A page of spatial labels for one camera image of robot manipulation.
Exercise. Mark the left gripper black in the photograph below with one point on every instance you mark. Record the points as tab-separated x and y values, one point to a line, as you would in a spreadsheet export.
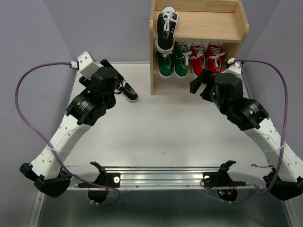
92	81

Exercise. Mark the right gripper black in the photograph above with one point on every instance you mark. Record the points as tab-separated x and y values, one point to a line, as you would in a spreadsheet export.
204	77

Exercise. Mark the red sneaker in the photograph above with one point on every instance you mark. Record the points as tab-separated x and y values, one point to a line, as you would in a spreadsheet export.
215	55
197	58

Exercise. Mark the green sneaker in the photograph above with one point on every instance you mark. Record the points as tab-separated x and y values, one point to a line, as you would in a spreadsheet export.
165	64
181	55

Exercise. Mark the black sneaker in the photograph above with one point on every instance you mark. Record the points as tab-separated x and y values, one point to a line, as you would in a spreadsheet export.
166	24
127	91

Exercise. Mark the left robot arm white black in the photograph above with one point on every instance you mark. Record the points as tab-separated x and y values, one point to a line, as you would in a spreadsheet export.
47	171

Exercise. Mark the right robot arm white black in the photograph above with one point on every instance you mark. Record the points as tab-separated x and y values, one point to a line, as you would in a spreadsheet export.
283	176

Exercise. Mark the wooden shoe shelf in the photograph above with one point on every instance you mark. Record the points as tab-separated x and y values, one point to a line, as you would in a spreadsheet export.
224	21

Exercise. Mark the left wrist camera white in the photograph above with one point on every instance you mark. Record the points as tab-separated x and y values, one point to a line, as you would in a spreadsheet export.
86	63

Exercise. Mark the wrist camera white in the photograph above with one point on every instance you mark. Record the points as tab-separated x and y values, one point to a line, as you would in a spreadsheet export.
86	63
231	66

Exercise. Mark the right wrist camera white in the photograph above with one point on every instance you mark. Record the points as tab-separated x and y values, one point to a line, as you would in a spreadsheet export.
231	66

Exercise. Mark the aluminium rail front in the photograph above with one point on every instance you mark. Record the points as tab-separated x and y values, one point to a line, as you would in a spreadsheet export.
159	178

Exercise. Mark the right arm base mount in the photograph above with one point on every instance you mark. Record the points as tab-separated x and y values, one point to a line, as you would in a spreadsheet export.
227	187

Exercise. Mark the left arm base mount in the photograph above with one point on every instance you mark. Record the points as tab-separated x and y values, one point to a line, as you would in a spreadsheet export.
93	175

